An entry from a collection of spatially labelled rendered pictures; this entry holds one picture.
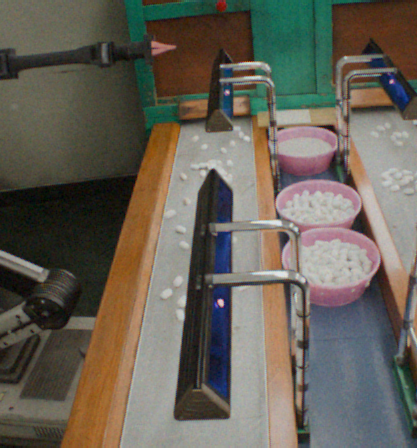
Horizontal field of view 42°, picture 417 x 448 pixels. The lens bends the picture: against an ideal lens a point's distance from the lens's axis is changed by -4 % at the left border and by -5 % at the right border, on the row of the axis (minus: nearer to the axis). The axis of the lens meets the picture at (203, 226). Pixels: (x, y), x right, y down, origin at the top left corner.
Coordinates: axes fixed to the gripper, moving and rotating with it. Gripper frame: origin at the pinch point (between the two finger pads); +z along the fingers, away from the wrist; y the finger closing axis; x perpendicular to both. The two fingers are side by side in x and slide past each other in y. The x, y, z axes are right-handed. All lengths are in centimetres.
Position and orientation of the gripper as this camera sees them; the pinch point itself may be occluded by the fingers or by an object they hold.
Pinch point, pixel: (173, 47)
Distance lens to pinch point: 190.9
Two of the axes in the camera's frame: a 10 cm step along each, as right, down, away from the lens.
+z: 9.9, -0.2, -1.6
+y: 0.6, 9.7, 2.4
